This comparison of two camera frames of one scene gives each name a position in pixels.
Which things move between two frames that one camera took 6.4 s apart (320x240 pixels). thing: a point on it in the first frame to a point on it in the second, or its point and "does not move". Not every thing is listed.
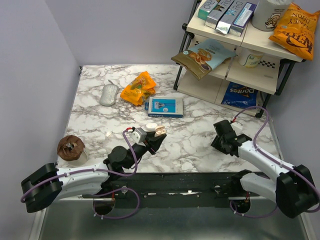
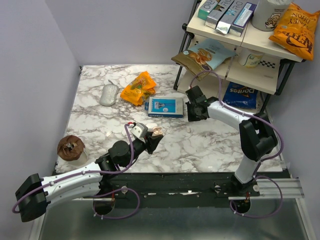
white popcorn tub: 267,14 does not move
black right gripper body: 218,142 to 192,114
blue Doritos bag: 240,96 does not move
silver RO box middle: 224,24 does not move
